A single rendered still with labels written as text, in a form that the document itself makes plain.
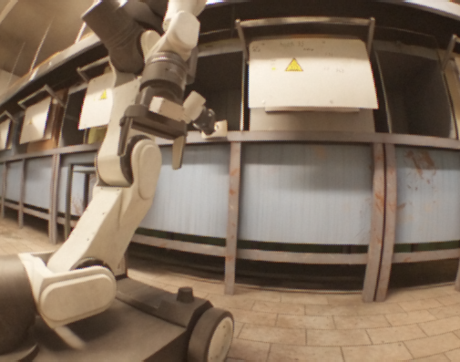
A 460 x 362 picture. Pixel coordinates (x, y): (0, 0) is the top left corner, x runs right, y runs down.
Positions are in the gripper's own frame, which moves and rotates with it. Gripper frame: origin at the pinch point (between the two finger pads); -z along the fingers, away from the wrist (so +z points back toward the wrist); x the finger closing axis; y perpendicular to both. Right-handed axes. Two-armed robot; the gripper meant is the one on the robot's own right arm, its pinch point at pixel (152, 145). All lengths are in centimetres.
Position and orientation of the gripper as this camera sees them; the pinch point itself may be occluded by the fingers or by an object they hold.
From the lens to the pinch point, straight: 40.7
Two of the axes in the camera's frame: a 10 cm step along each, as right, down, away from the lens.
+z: 0.2, -9.7, 2.2
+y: -7.1, 1.4, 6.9
